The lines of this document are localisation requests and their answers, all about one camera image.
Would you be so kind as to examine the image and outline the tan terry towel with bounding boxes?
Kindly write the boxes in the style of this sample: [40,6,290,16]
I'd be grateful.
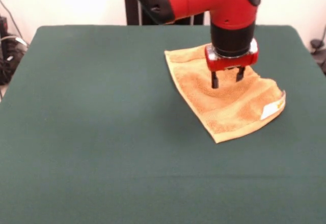
[164,44,287,145]

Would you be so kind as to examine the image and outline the black stand foot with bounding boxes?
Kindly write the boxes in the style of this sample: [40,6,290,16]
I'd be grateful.
[310,39,326,76]

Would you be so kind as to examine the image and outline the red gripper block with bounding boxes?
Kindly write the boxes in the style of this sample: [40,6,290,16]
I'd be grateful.
[204,37,260,90]

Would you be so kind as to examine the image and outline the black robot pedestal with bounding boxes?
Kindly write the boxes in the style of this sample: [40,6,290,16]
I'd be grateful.
[122,0,206,26]

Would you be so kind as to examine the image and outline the dark green table cloth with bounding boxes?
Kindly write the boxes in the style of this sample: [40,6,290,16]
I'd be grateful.
[0,24,326,224]

